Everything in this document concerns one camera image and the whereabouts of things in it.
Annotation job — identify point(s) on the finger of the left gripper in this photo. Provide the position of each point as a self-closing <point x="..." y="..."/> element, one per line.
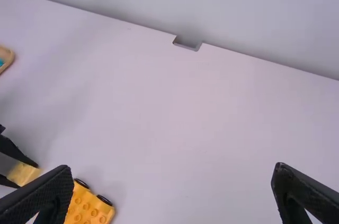
<point x="13" y="150"/>
<point x="6" y="181"/>

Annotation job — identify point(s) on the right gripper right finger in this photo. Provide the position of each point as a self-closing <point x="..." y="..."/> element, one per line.
<point x="304" y="195"/>

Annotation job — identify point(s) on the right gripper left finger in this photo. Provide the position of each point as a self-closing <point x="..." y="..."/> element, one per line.
<point x="39" y="200"/>

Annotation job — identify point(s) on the yellow toy brick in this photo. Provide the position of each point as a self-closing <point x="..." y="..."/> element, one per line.
<point x="22" y="173"/>

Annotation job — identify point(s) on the yellow toy car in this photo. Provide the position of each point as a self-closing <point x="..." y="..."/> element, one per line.
<point x="87" y="205"/>

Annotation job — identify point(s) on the teal toy brick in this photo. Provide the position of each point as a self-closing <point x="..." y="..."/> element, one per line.
<point x="1" y="63"/>

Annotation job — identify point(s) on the tan tray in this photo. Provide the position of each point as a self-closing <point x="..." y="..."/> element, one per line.
<point x="8" y="58"/>

